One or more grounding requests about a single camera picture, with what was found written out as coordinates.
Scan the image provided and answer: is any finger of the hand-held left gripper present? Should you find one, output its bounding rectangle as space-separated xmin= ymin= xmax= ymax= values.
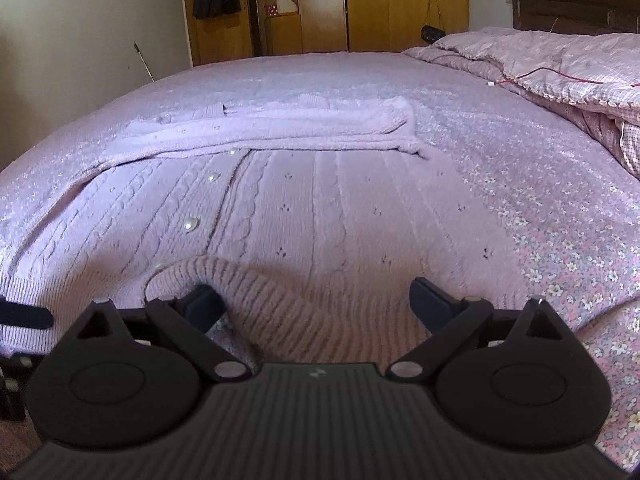
xmin=0 ymin=295 xmax=55 ymax=331
xmin=0 ymin=354 xmax=42 ymax=422

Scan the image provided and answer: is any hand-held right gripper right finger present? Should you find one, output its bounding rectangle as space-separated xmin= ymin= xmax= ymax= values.
xmin=386 ymin=277 xmax=581 ymax=382

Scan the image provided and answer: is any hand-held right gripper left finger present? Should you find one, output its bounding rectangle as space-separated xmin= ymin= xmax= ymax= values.
xmin=75 ymin=284 xmax=252 ymax=382

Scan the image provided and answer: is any pink knit cardigan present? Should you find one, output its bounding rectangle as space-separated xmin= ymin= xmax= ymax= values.
xmin=0 ymin=95 xmax=532 ymax=363

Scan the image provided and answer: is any floral pink bed sheet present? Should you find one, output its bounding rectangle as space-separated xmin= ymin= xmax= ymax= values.
xmin=0 ymin=51 xmax=640 ymax=471

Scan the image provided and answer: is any black hanging pouch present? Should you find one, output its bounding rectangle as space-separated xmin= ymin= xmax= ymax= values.
xmin=421 ymin=0 xmax=447 ymax=44

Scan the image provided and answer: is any pink checked quilt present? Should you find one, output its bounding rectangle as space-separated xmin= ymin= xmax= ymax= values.
xmin=402 ymin=30 xmax=640 ymax=179

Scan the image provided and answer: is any wooden wardrobe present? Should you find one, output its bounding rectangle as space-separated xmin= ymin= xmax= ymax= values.
xmin=181 ymin=0 xmax=471 ymax=67

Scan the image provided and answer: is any dark wooden headboard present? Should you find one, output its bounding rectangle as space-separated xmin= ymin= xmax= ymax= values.
xmin=509 ymin=0 xmax=640 ymax=37

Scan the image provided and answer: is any thin stick against wall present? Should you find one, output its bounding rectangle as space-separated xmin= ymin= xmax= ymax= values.
xmin=132 ymin=42 xmax=155 ymax=83

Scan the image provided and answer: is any red cable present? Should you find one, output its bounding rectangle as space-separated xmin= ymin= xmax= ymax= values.
xmin=487 ymin=66 xmax=640 ymax=87

